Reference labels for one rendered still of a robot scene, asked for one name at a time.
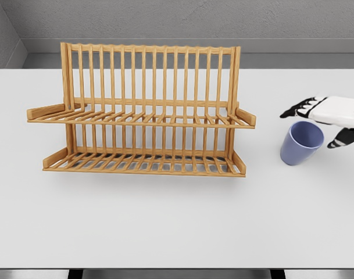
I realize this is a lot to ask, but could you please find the wooden two-tier dish rack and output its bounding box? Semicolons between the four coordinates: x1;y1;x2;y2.
26;42;256;177

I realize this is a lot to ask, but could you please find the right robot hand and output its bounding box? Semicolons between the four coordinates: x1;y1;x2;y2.
279;95;354;149

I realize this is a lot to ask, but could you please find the blue cup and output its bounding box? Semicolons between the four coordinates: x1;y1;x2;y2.
280;121;324;166

